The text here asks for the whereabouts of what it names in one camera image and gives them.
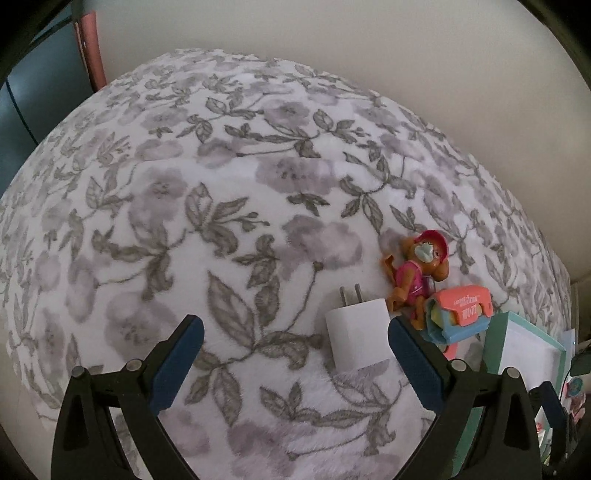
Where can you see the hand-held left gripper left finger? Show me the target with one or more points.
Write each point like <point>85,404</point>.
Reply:
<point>178,364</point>

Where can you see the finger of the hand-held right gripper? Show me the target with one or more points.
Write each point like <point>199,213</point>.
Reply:
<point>551,406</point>

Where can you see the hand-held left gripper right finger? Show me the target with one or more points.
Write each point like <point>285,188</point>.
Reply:
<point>415,364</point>

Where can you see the white charger plug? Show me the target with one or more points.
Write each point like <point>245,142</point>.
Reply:
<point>355,332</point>

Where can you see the teal box with white inside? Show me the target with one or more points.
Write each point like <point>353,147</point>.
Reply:
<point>496,341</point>

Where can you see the pink and blue toy block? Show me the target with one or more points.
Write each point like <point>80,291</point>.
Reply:
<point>461,309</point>

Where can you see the toy dog with pink hat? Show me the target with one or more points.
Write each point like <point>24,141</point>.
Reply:
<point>413,281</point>

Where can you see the floral fleece blanket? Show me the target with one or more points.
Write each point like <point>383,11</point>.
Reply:
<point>231,161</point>

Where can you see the dark blue wardrobe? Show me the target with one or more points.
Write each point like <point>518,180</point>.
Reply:
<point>37,92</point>

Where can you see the pink pole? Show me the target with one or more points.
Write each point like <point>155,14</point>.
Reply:
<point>90,46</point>

